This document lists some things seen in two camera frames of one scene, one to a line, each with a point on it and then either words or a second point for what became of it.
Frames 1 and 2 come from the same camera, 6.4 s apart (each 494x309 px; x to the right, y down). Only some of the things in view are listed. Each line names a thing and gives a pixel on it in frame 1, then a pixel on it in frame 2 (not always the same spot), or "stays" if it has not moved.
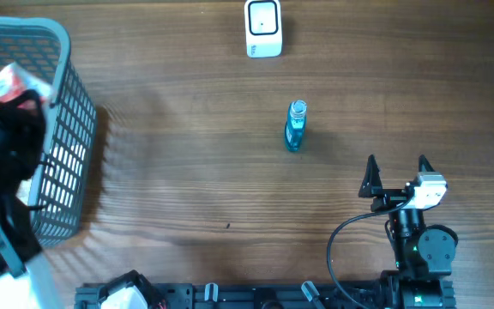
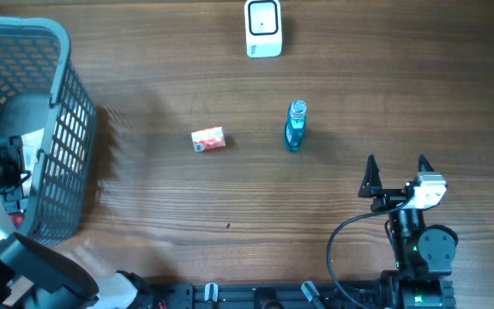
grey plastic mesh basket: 62,185 stays
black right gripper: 372,186 stays
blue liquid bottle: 294,126 stays
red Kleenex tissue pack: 12,81 -> 209,139
